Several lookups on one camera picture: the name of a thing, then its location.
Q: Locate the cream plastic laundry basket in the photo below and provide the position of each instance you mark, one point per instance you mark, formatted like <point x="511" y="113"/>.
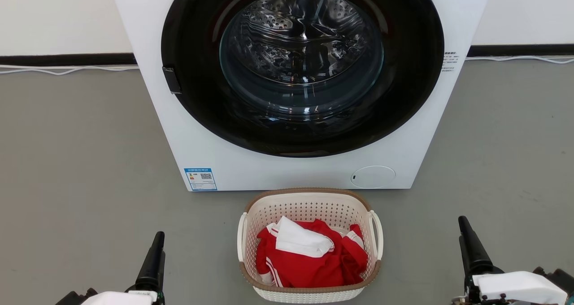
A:
<point x="309" y="204"/>

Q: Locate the blue energy label sticker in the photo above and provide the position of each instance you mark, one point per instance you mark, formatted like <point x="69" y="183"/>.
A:
<point x="200" y="179"/>

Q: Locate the red garment with white stripes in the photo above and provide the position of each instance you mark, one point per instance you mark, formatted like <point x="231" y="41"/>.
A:
<point x="314" y="269"/>

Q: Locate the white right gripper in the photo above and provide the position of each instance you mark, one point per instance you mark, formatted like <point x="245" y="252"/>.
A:
<point x="515" y="287"/>

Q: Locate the small printed text sticker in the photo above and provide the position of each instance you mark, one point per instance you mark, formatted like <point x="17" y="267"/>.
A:
<point x="450" y="61"/>

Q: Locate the steel washer drum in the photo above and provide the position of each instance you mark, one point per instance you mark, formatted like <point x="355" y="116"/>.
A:
<point x="300" y="40"/>

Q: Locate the black round washer door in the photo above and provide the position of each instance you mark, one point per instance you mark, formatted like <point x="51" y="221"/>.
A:
<point x="406" y="94"/>

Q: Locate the white front-load washing machine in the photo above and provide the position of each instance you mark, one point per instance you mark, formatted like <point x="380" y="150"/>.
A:
<point x="291" y="172"/>

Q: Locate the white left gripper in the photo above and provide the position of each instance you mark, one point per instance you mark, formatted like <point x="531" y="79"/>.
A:
<point x="121" y="298"/>

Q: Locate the round white filter cover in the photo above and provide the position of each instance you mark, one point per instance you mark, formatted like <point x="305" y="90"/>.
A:
<point x="373" y="177"/>

